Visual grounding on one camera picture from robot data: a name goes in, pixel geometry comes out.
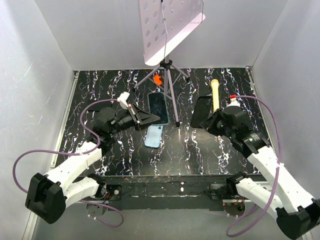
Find black phone case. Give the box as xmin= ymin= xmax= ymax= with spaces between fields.
xmin=190 ymin=95 xmax=212 ymax=129

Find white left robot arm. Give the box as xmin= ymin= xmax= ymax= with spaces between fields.
xmin=25 ymin=104 xmax=160 ymax=224

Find white perforated music stand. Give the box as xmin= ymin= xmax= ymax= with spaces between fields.
xmin=133 ymin=0 xmax=206 ymax=127

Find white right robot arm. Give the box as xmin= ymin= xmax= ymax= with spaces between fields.
xmin=199 ymin=104 xmax=320 ymax=240

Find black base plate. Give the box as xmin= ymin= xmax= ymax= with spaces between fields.
xmin=44 ymin=174 xmax=251 ymax=212

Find cream wooden recorder flute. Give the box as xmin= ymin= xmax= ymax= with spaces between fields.
xmin=210 ymin=79 xmax=220 ymax=112

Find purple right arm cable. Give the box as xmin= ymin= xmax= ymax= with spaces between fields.
xmin=225 ymin=94 xmax=283 ymax=238

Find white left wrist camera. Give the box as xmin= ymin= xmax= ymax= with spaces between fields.
xmin=117 ymin=91 xmax=130 ymax=110

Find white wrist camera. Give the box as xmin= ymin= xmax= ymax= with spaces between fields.
xmin=117 ymin=91 xmax=130 ymax=110
xmin=226 ymin=94 xmax=241 ymax=107

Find orange plastic piece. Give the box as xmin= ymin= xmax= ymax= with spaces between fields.
xmin=153 ymin=74 xmax=162 ymax=86

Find black smartphone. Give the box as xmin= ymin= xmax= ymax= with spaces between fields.
xmin=147 ymin=92 xmax=170 ymax=126

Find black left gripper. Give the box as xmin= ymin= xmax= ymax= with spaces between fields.
xmin=108 ymin=102 xmax=160 ymax=136

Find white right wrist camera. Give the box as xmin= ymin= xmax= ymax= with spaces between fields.
xmin=226 ymin=94 xmax=241 ymax=107

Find aluminium front rail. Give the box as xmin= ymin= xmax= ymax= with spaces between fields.
xmin=33 ymin=183 xmax=302 ymax=204

